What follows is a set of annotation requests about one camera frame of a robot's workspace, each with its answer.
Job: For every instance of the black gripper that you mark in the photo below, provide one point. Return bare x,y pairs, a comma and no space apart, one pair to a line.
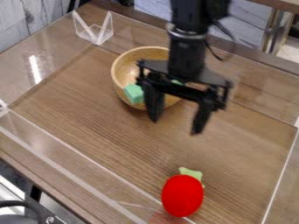
184,67

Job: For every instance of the red plush fruit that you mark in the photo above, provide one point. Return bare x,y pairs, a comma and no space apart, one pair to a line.
183,193

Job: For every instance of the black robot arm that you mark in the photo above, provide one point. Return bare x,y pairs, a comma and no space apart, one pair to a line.
192,15

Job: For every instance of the green foam block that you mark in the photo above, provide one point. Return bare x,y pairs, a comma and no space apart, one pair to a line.
132,96

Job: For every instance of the wooden bowl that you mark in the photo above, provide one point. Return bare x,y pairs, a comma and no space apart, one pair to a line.
124,70

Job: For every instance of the clear acrylic corner stand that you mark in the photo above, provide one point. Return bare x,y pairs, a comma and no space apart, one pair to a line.
96,34

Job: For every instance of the clear acrylic tray wall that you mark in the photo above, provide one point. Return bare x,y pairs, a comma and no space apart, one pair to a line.
84,186

